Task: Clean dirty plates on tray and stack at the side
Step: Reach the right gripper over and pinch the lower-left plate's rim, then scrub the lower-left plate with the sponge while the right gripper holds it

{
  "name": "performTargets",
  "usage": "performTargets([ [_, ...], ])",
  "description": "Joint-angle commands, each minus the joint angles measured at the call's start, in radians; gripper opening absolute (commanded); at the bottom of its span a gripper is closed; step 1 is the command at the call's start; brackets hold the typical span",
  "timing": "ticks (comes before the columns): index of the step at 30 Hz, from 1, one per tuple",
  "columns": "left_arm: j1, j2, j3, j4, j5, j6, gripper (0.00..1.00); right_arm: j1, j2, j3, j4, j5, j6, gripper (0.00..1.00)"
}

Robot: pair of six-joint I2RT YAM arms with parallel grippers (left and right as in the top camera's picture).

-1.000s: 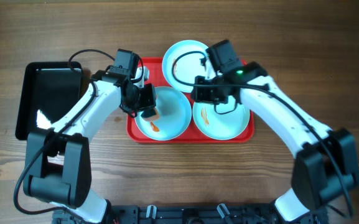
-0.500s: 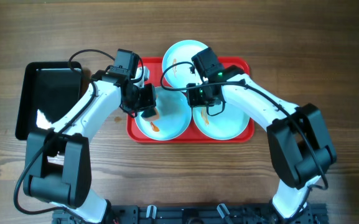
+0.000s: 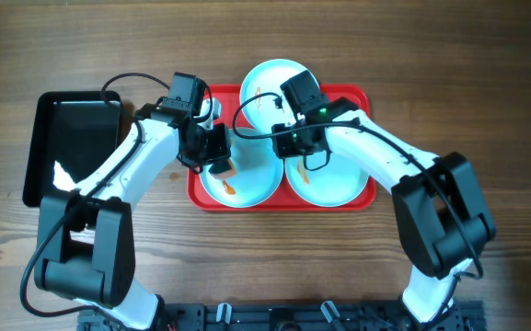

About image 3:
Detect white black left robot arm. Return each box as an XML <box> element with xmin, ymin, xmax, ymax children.
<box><xmin>19</xmin><ymin>73</ymin><xmax>231</xmax><ymax>330</ymax></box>

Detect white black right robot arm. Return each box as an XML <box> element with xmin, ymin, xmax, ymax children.
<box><xmin>272</xmin><ymin>71</ymin><xmax>496</xmax><ymax>326</ymax></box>

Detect red plastic tray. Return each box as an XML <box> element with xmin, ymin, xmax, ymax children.
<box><xmin>187</xmin><ymin>84</ymin><xmax>377</xmax><ymax>212</ymax></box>

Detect black water tray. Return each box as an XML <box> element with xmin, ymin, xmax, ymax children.
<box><xmin>22</xmin><ymin>91</ymin><xmax>121</xmax><ymax>207</ymax></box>

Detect right light blue plate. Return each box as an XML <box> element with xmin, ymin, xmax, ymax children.
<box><xmin>284</xmin><ymin>154</ymin><xmax>369</xmax><ymax>208</ymax></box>

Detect light blue plate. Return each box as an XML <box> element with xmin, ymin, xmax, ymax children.
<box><xmin>239</xmin><ymin>59</ymin><xmax>307</xmax><ymax>134</ymax></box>
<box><xmin>284</xmin><ymin>154</ymin><xmax>369</xmax><ymax>208</ymax></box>
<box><xmin>200</xmin><ymin>129</ymin><xmax>283</xmax><ymax>208</ymax></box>

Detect left light blue plate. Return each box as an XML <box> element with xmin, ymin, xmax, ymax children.
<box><xmin>200</xmin><ymin>129</ymin><xmax>283</xmax><ymax>208</ymax></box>

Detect top light blue plate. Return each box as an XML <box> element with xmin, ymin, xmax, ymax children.
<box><xmin>239</xmin><ymin>59</ymin><xmax>307</xmax><ymax>134</ymax></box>

